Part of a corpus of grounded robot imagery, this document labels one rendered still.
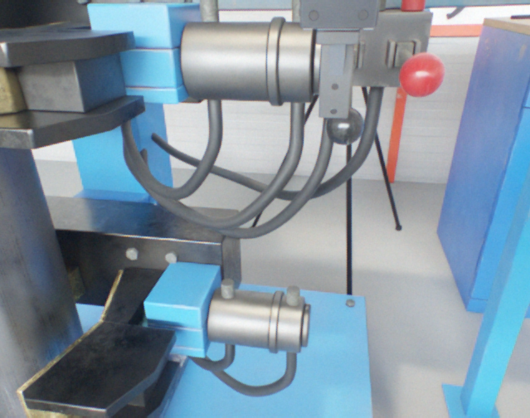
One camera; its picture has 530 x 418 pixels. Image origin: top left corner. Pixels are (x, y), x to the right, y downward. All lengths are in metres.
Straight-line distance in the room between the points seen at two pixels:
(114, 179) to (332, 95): 0.81
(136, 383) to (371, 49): 0.56
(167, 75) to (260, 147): 2.11
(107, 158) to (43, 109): 0.59
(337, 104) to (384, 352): 1.18
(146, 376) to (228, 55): 0.48
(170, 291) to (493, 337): 0.78
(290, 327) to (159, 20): 0.53
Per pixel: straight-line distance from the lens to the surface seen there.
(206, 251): 0.84
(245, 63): 0.56
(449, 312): 1.70
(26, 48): 0.45
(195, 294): 0.78
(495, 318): 1.15
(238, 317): 0.78
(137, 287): 0.86
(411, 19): 0.55
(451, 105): 2.61
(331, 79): 0.36
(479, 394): 1.32
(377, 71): 0.55
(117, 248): 0.92
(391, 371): 1.43
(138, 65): 0.59
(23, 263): 0.75
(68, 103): 0.50
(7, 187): 0.71
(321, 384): 1.20
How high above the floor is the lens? 1.04
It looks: 27 degrees down
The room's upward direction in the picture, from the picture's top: 1 degrees counter-clockwise
